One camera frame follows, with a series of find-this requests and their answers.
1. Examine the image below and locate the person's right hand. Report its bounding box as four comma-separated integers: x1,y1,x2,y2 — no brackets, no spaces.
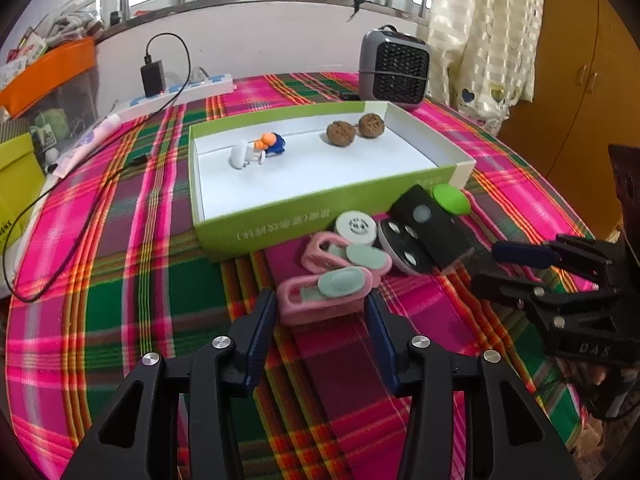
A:
568,361,632,396

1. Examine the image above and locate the black charger adapter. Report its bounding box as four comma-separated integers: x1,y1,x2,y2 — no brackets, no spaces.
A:
140,56,166,98

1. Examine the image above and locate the black round disc with dots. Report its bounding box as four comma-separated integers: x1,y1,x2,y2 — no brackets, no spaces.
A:
378,218,433,276

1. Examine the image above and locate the black cylindrical flashlight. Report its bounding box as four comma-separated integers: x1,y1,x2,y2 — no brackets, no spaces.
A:
388,184,475,271

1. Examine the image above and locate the cream heart-pattern curtain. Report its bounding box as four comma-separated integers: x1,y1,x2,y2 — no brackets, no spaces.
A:
426,0,544,136

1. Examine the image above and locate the green white cardboard box tray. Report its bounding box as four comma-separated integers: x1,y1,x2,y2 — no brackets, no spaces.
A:
189,101,476,262

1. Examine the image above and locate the grey portable heater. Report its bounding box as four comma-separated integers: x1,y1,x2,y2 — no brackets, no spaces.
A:
358,25,431,110

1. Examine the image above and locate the brown walnut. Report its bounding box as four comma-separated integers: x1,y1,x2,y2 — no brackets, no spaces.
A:
358,113,385,139
326,120,356,148

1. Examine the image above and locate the white power strip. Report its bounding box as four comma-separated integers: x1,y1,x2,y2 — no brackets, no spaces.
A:
113,74,235,122

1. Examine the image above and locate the orange lidded storage bin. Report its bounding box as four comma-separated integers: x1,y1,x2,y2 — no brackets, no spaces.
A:
1,38,98,139

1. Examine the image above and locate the orange gourd charm blue cord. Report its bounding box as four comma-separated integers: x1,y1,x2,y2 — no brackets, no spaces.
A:
252,131,288,157

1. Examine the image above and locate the white mushroom-shaped knob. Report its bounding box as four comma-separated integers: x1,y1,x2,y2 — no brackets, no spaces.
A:
230,140,267,170

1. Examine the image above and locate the black charger cable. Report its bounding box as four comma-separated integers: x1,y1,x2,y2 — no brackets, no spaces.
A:
2,32,194,304

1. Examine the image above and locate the yellow-green shoe box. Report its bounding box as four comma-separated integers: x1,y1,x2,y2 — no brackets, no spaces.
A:
0,133,44,246

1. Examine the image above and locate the pink clip with green pad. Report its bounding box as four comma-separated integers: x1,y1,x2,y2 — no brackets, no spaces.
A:
277,266,374,326

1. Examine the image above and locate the green mushroom-shaped knob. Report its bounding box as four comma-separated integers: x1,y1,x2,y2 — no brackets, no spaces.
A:
432,183,471,216

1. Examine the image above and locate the wooden wardrobe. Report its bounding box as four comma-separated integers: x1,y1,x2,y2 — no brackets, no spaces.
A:
499,0,639,238

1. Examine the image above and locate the pink white tube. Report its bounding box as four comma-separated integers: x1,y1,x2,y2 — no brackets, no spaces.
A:
52,114,122,179

